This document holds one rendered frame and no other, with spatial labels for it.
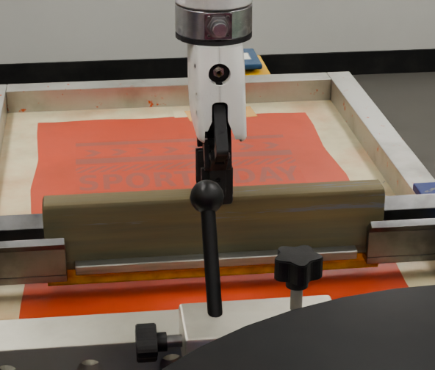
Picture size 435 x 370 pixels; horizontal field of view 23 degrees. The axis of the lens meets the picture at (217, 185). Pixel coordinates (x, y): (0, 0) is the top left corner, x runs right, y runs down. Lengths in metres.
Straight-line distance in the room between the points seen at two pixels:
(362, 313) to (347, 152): 1.14
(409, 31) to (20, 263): 4.10
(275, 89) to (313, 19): 3.27
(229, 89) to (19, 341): 0.31
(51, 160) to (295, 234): 0.47
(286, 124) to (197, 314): 0.79
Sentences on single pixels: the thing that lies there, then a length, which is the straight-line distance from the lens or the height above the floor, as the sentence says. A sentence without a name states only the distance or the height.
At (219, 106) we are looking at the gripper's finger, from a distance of 1.03.
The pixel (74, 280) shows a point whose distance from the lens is 1.14.
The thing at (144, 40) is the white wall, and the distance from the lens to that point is 4.88.
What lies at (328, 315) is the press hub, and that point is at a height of 1.32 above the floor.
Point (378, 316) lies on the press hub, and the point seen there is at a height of 1.32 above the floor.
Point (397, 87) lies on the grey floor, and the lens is 4.91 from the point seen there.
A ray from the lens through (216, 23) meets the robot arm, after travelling 1.00.
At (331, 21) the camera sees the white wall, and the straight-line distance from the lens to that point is 4.98.
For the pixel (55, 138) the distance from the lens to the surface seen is 1.57.
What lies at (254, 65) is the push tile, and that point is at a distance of 1.85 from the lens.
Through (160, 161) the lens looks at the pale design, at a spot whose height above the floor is 0.96.
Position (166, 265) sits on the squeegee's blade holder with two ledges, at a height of 0.99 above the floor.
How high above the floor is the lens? 1.51
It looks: 23 degrees down
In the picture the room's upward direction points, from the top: straight up
